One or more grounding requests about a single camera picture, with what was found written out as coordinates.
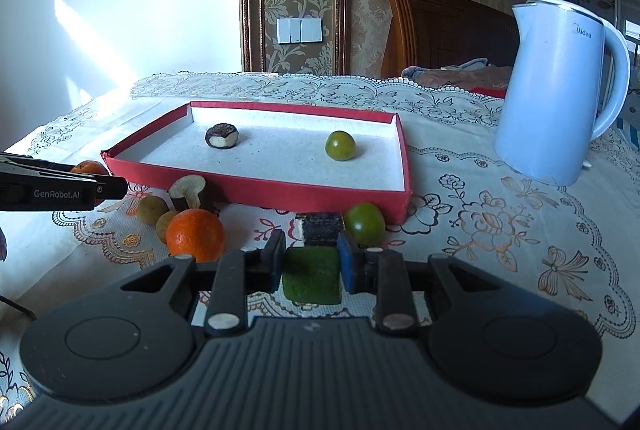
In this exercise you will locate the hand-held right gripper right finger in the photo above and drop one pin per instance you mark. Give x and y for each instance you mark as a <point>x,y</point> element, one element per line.
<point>350,265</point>

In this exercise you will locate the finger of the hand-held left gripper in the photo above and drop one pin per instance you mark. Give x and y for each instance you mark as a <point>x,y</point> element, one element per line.
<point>112,189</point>

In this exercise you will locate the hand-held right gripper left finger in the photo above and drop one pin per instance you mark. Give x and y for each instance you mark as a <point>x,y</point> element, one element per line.
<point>276,277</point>

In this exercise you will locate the orange mandarin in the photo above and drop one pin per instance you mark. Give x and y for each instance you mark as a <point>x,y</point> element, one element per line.
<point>90,168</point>
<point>195,235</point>

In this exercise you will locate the green sponge block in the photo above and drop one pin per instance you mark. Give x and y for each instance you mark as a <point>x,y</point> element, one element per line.
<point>311,277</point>

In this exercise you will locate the small tan potato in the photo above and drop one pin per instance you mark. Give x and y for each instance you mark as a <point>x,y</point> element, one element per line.
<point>150,210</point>

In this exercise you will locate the green round fruit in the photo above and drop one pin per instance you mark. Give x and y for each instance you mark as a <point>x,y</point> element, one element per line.
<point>365,222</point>
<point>340,146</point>

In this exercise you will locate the tan longan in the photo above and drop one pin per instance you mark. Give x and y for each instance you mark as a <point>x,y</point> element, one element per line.
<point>164,225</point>

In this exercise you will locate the red shallow box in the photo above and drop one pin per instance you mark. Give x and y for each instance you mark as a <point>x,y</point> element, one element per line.
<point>280,155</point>

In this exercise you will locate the black sponge block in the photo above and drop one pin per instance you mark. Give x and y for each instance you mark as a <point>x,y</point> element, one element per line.
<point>324,227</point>

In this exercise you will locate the brown mushroom piece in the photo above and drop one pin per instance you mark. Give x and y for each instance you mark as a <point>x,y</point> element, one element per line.
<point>187,192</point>

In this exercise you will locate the dark water chestnut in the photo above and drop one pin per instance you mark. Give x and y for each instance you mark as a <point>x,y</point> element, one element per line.
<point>222,136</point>

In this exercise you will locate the white lace tablecloth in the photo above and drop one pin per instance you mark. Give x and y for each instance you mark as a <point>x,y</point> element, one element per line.
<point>475,260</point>

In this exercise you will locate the colourful bedding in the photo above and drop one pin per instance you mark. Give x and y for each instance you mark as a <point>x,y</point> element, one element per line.
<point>460,77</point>

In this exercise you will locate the brown wooden headboard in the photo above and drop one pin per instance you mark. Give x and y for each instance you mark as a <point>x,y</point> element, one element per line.
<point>440,30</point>

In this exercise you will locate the white electric kettle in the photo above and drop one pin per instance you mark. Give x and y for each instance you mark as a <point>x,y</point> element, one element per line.
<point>545,100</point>

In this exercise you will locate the white wall light switch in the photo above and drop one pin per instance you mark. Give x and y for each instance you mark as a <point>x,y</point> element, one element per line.
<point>300,30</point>

